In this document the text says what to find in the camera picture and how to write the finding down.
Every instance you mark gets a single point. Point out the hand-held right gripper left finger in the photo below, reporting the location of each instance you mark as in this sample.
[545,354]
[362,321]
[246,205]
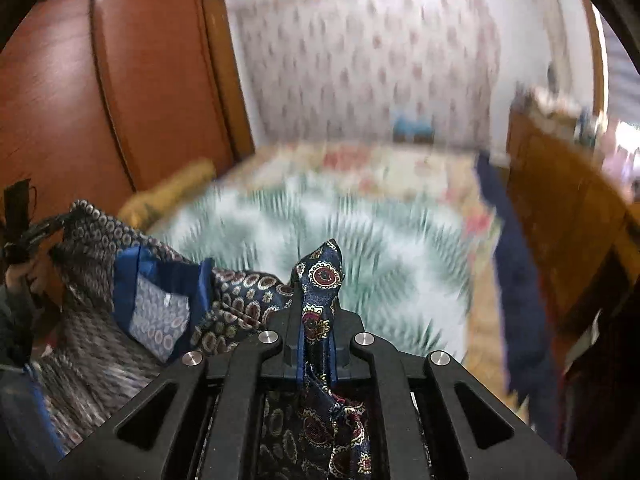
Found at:
[285,340]

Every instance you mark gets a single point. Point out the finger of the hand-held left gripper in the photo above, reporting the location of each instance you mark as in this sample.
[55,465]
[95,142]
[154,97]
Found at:
[47,230]

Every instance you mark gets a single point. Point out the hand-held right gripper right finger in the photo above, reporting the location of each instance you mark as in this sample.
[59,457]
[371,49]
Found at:
[345,340]

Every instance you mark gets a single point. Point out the navy patterned shirt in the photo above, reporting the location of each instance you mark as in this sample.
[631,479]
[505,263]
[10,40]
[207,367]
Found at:
[320,280]

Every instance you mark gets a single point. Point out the person's left hand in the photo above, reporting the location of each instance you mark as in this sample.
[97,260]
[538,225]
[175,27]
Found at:
[22,277]

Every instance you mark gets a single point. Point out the golden pillow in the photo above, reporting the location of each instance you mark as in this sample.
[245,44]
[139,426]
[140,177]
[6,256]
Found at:
[170,190]

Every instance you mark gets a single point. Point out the wooden louvered wardrobe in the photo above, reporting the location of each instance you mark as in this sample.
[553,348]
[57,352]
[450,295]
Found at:
[150,85]

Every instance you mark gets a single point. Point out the floral blanket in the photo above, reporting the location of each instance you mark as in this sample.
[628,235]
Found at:
[380,160]

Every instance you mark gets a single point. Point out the navy blue blanket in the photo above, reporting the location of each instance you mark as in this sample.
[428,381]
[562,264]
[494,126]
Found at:
[520,285]

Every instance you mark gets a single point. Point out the cardboard box with blue cloth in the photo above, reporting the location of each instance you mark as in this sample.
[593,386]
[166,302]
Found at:
[412,127]

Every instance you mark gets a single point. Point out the wooden cabinet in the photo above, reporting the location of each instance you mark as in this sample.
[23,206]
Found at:
[565,200]

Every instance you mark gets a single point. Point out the circle patterned curtain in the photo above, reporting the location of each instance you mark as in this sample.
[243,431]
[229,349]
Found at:
[360,60]

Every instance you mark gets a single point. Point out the cardboard box with floral cloth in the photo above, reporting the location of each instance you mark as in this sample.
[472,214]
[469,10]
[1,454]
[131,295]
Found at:
[550,102]

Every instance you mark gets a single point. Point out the striped window blind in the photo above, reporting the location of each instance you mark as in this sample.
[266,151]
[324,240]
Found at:
[625,75]

